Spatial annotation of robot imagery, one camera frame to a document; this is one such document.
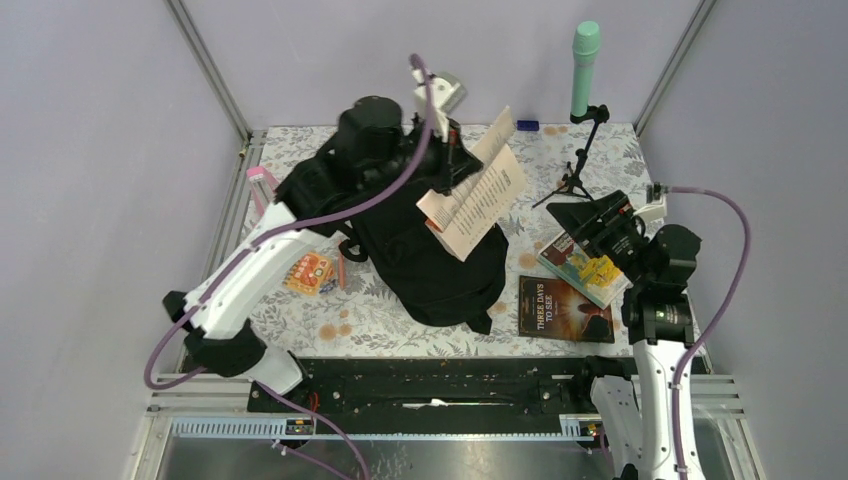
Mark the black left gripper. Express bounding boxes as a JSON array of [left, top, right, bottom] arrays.
[[363, 110, 484, 196]]

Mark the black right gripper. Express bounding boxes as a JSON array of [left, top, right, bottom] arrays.
[[546, 189, 653, 287]]

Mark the orange and white thick book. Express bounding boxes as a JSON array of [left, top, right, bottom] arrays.
[[416, 107, 527, 262]]

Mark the black student backpack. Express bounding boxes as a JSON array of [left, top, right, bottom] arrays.
[[275, 125, 509, 335]]

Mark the Three Days To See book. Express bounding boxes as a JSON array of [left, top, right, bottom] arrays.
[[517, 276, 615, 344]]

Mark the Evelyn Waugh paperback book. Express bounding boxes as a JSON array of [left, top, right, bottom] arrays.
[[537, 232, 630, 308]]

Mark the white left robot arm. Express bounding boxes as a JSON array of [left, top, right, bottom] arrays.
[[168, 92, 483, 411]]

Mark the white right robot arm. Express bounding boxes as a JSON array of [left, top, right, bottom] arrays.
[[546, 190, 705, 479]]

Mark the black microphone tripod stand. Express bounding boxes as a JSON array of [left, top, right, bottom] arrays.
[[532, 104, 610, 209]]

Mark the small blue box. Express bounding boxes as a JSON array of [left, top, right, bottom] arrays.
[[516, 120, 540, 131]]

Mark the small orange notebook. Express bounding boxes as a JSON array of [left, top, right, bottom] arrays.
[[283, 252, 336, 296]]

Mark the pink metronome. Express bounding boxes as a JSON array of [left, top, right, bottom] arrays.
[[246, 166, 279, 217]]

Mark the mint green microphone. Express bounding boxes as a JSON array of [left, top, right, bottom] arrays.
[[570, 20, 601, 118]]

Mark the floral patterned table mat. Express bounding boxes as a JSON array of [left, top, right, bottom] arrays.
[[247, 123, 652, 358]]

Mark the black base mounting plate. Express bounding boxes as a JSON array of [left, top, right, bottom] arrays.
[[284, 356, 637, 435]]

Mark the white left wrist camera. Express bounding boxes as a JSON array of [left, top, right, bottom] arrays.
[[411, 70, 467, 118]]

